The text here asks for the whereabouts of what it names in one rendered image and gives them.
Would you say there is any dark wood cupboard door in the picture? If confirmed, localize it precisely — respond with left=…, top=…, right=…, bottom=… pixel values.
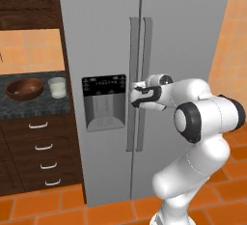
left=0, top=125, right=25, bottom=198

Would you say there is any grey fridge door handle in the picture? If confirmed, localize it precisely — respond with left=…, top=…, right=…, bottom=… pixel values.
left=135, top=16, right=154, bottom=153
left=125, top=16, right=141, bottom=153

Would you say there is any brown wooden bowl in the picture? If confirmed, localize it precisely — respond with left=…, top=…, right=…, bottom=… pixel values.
left=5, top=77, right=45, bottom=102

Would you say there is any grey fridge door with dispenser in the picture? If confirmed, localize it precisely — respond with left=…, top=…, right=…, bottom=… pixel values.
left=56, top=0, right=143, bottom=208

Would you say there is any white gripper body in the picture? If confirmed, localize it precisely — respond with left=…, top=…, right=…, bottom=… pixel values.
left=129, top=80, right=150, bottom=92

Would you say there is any dark wood wall cupboard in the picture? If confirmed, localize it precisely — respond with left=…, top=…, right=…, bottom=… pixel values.
left=0, top=0, right=64, bottom=32

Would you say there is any white drawer handle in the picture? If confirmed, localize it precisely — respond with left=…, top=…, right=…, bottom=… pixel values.
left=27, top=121, right=49, bottom=130
left=44, top=178, right=63, bottom=187
left=40, top=161, right=59, bottom=171
left=34, top=143, right=54, bottom=152

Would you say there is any dark wood drawer front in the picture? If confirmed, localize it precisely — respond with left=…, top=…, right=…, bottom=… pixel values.
left=12, top=154, right=82, bottom=178
left=0, top=114, right=75, bottom=142
left=16, top=171, right=85, bottom=194
left=7, top=134, right=78, bottom=159

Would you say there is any plain grey fridge door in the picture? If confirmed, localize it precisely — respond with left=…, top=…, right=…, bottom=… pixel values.
left=129, top=0, right=234, bottom=202

